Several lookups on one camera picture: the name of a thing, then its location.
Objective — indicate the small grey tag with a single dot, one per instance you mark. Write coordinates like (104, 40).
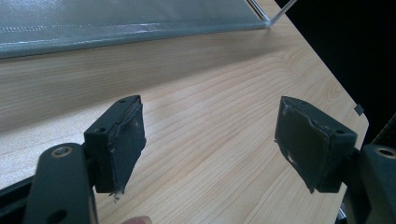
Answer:
(359, 109)

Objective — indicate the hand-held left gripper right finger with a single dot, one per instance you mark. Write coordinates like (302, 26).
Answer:
(308, 143)

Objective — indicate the metal shoe rack grey shelves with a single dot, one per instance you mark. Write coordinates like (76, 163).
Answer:
(124, 21)

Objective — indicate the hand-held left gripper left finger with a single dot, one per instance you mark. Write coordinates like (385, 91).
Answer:
(124, 146)

